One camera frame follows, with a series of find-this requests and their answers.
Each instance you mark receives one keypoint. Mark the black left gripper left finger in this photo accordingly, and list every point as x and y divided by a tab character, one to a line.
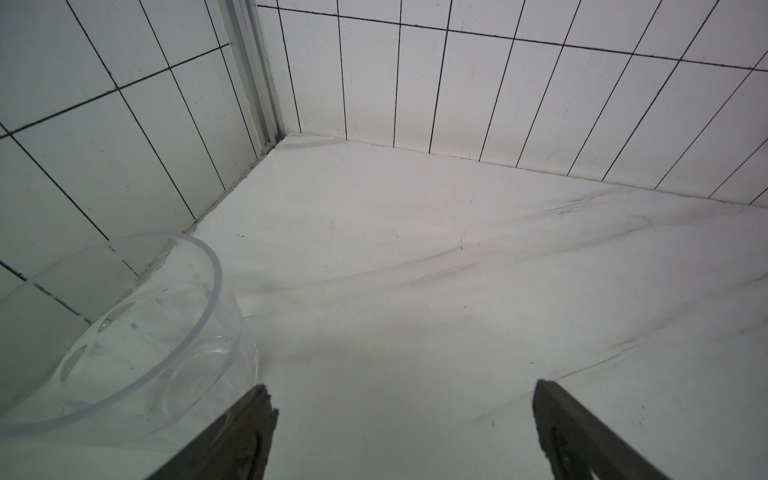
235	446

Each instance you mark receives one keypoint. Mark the clear plastic cup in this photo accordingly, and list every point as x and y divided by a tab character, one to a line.
138	341

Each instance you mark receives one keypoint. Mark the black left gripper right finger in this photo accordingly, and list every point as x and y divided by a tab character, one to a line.
578	445

